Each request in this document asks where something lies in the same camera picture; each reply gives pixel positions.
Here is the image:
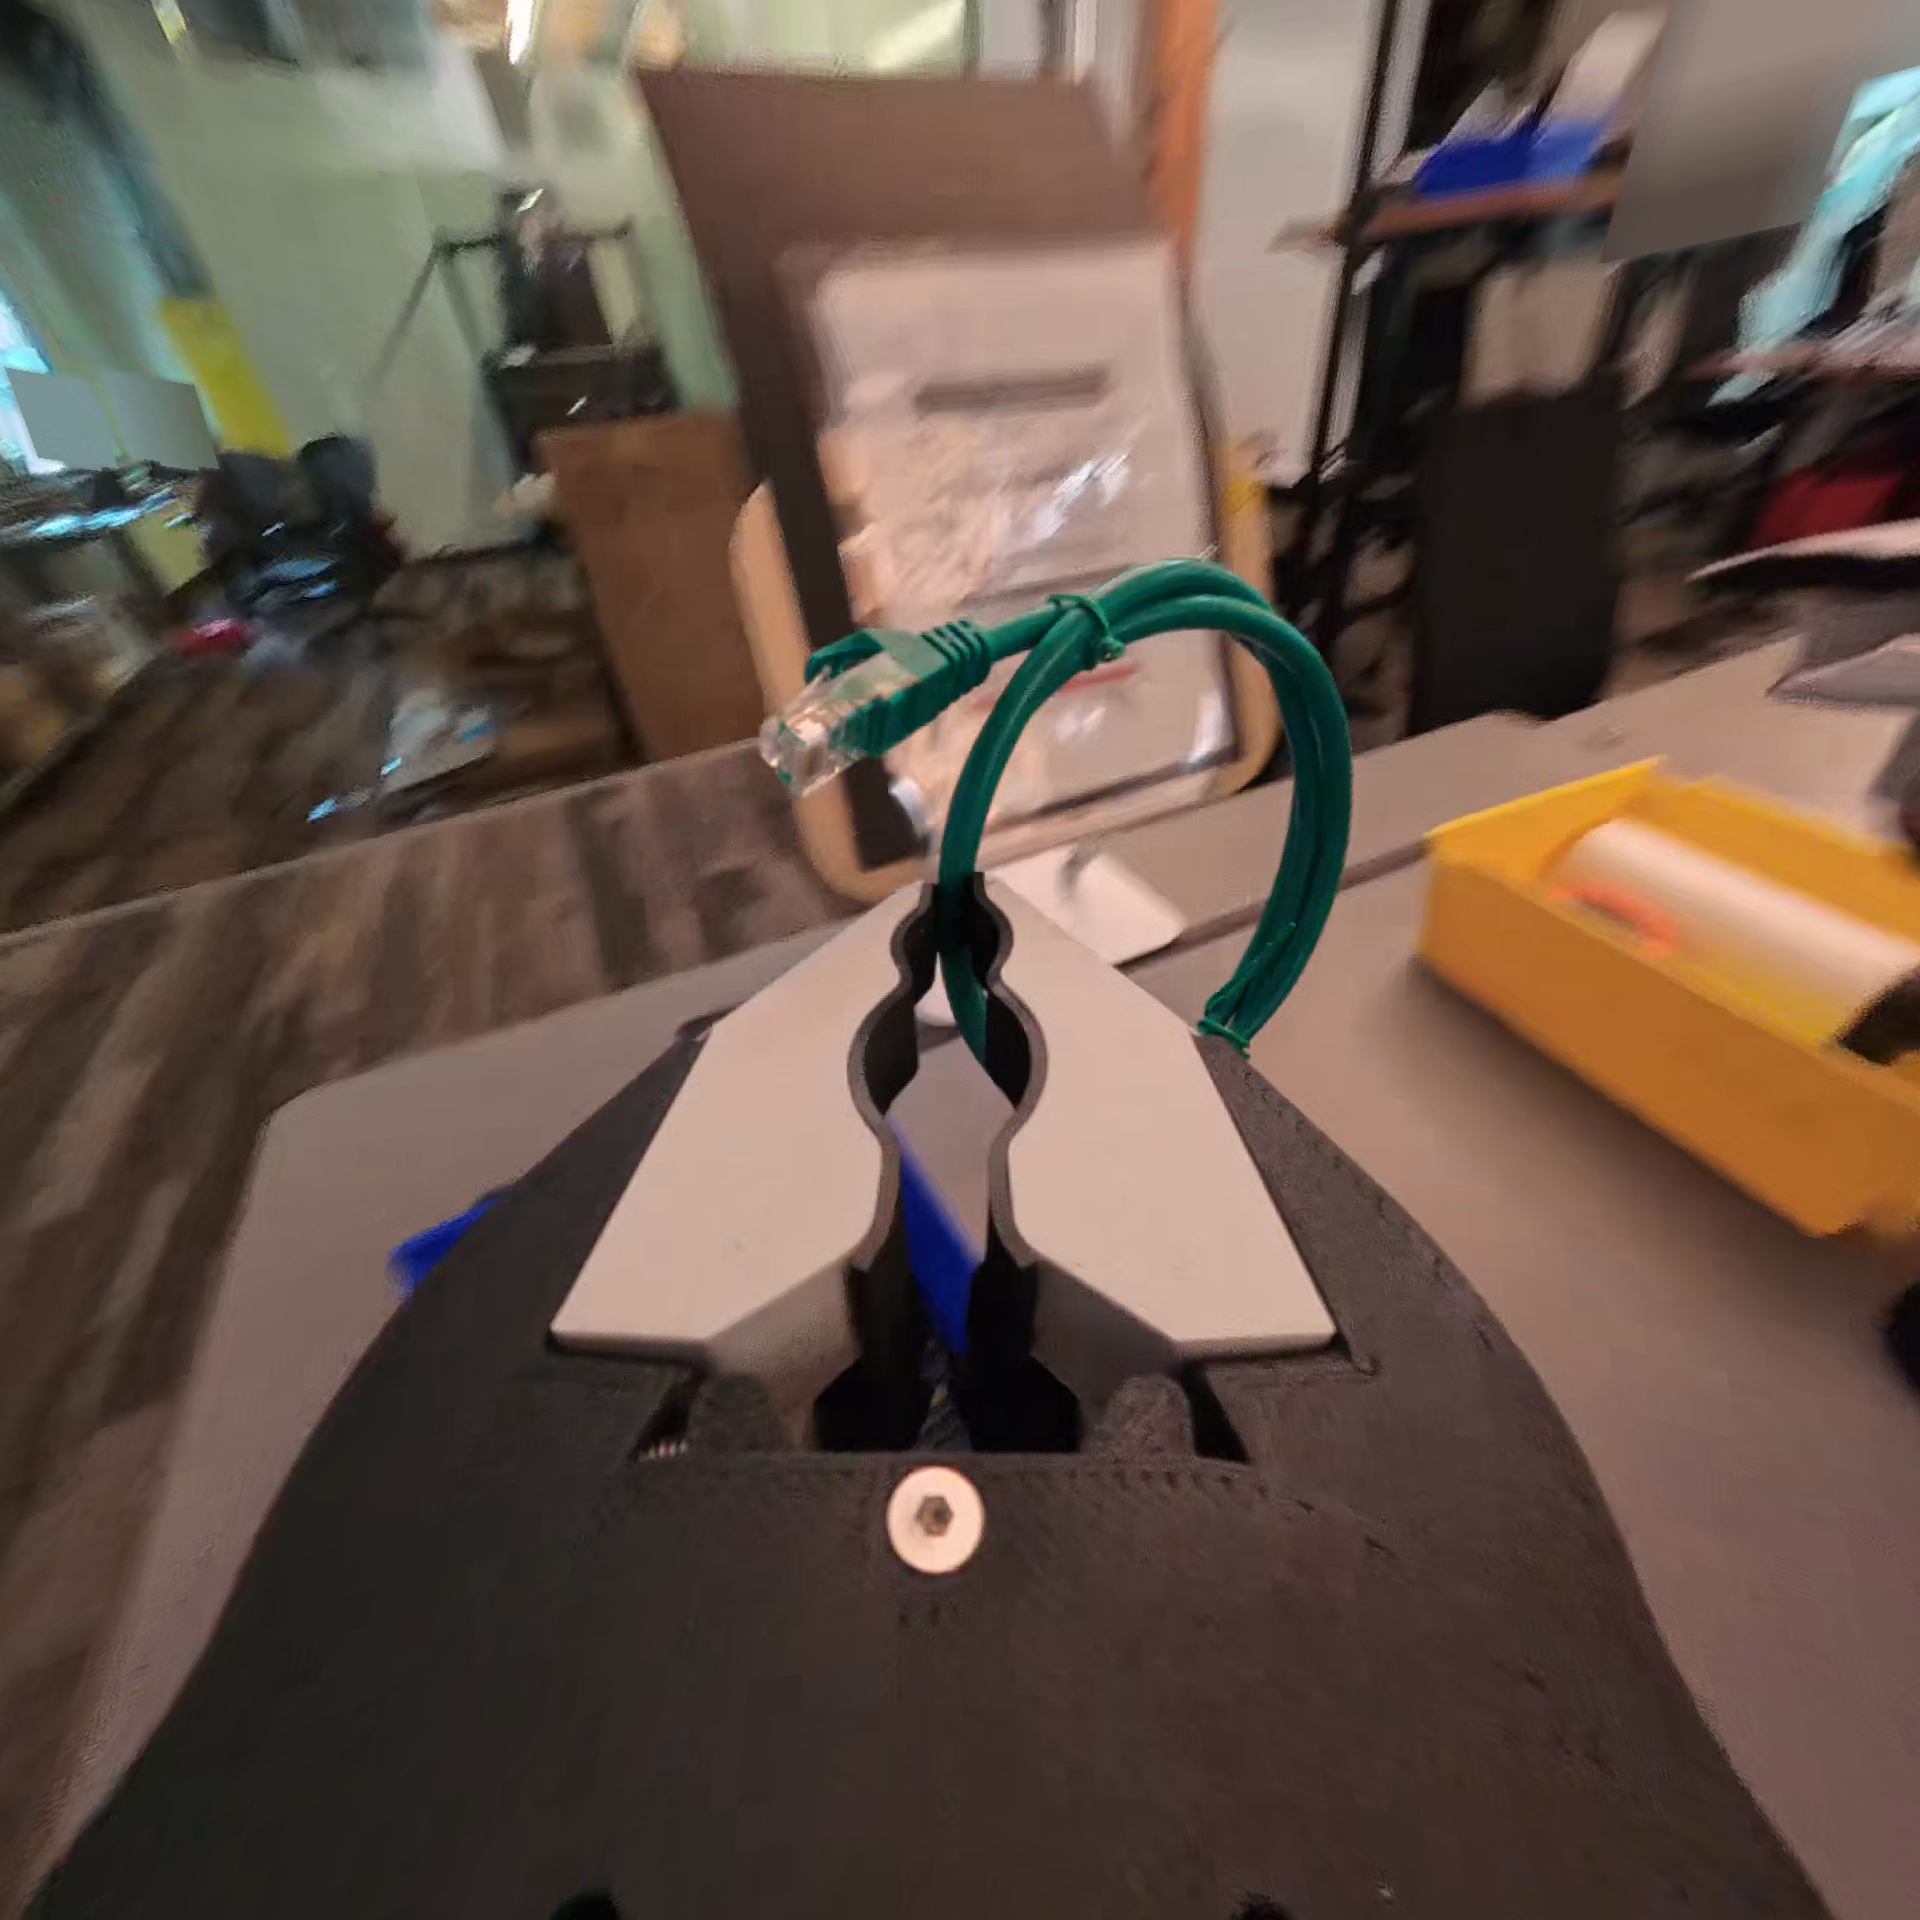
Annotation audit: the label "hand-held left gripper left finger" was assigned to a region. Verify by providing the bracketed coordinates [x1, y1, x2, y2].
[551, 885, 939, 1454]

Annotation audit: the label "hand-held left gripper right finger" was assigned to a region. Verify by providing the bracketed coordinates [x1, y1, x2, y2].
[961, 875, 1338, 1454]

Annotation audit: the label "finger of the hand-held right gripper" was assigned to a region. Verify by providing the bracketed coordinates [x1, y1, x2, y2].
[1687, 517, 1920, 598]
[1772, 628, 1920, 711]

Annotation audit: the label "blue plastic bin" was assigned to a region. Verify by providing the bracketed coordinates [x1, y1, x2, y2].
[387, 1117, 984, 1353]

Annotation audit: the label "white bottle black cap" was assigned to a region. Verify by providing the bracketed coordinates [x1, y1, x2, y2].
[1546, 819, 1920, 1068]

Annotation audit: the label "orange tape roll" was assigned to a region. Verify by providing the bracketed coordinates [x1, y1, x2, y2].
[1552, 882, 1686, 959]

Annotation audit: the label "yellow plastic bin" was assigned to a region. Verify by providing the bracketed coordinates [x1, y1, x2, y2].
[1419, 756, 1920, 1244]

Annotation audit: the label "green cable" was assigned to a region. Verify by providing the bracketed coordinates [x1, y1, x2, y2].
[757, 558, 1358, 1059]

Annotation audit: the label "red storage bin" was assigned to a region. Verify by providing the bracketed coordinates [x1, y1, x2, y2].
[1751, 459, 1920, 549]

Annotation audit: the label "white stand base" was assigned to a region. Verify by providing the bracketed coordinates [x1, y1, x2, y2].
[916, 839, 1188, 1028]

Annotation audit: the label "wooden standing desk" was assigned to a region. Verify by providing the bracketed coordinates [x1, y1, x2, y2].
[1271, 164, 1630, 498]

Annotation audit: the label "blue bin with white boxes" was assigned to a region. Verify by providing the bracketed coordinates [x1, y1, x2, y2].
[1412, 117, 1630, 200]

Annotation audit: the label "flattened cardboard boxes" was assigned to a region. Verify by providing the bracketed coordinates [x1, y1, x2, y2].
[376, 680, 506, 819]

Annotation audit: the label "brown cardboard sheet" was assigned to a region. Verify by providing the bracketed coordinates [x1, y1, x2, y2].
[537, 418, 770, 765]

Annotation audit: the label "clear-sleeved instruction sheet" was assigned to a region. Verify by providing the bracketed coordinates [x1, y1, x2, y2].
[779, 241, 1224, 781]

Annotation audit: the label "black office chair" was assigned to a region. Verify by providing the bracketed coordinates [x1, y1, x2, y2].
[196, 435, 404, 618]

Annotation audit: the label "instruction sheet on stand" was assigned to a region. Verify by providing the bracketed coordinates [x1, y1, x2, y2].
[638, 67, 1217, 902]

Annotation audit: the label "wooden support post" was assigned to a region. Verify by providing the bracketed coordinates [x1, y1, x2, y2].
[1131, 0, 1224, 453]

